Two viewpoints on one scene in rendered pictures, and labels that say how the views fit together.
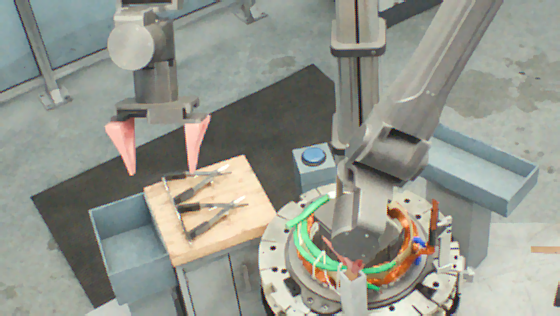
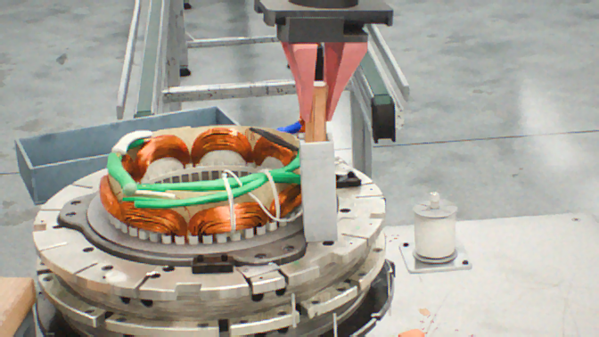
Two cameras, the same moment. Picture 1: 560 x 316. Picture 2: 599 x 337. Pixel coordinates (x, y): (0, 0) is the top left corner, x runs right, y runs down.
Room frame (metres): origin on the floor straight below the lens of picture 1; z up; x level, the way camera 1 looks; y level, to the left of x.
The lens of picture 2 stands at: (0.40, 0.78, 1.53)
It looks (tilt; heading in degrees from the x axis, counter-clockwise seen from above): 22 degrees down; 292
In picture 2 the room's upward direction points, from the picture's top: 3 degrees counter-clockwise
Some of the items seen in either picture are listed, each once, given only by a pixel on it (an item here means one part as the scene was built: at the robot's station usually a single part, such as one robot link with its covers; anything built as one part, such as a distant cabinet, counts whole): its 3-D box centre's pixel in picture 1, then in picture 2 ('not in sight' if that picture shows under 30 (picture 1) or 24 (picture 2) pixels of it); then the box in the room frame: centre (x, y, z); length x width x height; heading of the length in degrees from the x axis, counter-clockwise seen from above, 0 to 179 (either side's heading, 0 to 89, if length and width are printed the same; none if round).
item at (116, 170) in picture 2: (322, 205); (126, 163); (0.92, -0.09, 1.15); 0.15 x 0.04 x 0.02; 111
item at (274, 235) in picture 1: (357, 252); (209, 213); (0.86, -0.13, 1.09); 0.32 x 0.32 x 0.01
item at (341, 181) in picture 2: (424, 288); (341, 179); (0.76, -0.22, 1.10); 0.03 x 0.02 x 0.01; 41
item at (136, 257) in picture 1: (143, 282); not in sight; (1.01, 0.25, 0.92); 0.17 x 0.11 x 0.28; 15
